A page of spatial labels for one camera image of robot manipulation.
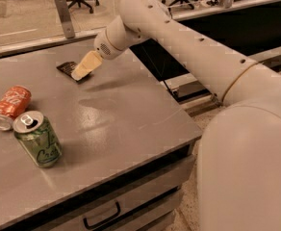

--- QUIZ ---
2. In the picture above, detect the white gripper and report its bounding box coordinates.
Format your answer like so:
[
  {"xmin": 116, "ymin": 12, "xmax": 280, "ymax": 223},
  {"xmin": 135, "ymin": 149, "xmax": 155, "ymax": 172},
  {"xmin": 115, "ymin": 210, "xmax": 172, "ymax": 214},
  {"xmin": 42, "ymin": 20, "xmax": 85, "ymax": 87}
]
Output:
[{"xmin": 71, "ymin": 30, "xmax": 123, "ymax": 81}]

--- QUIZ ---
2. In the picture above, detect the black rxbar chocolate bar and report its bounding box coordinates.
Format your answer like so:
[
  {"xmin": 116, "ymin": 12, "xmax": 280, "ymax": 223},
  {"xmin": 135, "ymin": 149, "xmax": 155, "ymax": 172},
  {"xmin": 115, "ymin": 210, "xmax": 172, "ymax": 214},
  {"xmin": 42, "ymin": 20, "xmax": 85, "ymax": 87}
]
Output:
[{"xmin": 57, "ymin": 62, "xmax": 90, "ymax": 83}]

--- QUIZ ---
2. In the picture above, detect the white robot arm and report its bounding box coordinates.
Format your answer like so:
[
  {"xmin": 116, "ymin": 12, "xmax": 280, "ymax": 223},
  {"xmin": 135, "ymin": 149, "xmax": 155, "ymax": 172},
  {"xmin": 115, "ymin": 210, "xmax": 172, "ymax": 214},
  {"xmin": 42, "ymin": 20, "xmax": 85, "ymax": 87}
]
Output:
[{"xmin": 72, "ymin": 0, "xmax": 281, "ymax": 231}]

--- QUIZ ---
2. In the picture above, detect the red coke can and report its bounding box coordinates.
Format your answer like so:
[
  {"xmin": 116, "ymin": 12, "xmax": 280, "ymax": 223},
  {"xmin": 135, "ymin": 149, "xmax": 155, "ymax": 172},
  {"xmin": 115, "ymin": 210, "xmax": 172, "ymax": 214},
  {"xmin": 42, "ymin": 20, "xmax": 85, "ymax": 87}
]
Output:
[{"xmin": 0, "ymin": 86, "xmax": 32, "ymax": 131}]

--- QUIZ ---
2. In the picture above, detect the green la croix can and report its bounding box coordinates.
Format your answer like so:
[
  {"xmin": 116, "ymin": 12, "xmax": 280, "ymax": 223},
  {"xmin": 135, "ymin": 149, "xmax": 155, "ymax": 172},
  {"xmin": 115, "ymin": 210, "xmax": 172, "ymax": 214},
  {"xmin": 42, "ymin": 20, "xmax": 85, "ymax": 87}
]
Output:
[{"xmin": 13, "ymin": 111, "xmax": 62, "ymax": 167}]

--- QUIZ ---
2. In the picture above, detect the black cable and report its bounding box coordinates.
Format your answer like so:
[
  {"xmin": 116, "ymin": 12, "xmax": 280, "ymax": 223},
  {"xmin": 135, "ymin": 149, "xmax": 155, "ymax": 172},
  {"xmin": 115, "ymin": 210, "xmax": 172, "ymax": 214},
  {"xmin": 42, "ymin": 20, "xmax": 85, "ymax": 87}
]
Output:
[{"xmin": 140, "ymin": 45, "xmax": 174, "ymax": 96}]

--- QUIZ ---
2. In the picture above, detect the metal glass bracket left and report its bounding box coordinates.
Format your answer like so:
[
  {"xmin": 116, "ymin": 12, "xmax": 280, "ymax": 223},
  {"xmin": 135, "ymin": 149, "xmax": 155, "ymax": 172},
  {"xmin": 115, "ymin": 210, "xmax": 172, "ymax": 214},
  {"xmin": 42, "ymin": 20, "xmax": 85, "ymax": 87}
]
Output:
[{"xmin": 54, "ymin": 0, "xmax": 75, "ymax": 39}]

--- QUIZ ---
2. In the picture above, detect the grey drawer with black handle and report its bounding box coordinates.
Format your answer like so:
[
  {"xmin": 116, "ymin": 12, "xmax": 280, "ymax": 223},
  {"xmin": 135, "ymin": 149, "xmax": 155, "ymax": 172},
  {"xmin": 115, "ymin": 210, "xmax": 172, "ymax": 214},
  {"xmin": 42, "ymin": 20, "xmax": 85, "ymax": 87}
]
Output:
[{"xmin": 34, "ymin": 156, "xmax": 194, "ymax": 231}]

